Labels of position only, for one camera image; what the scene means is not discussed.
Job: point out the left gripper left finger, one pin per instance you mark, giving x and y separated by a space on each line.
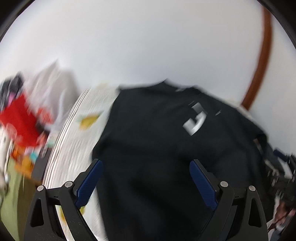
43 222

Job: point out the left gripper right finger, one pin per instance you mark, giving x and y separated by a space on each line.
237 212

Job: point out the black sweatshirt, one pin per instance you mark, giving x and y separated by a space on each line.
153 133

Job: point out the person's right hand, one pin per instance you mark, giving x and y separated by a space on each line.
283 214

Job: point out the fruit print table cover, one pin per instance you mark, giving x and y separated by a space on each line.
72 152

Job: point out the green blanket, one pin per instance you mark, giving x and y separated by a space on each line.
17 201

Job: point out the red paper shopping bag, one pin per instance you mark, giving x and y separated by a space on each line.
21 125

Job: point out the white plastic shopping bag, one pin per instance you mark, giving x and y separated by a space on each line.
50 95

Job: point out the plaid cloth in bag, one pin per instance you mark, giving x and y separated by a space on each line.
11 89

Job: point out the brown wooden door frame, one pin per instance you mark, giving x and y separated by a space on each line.
263 61

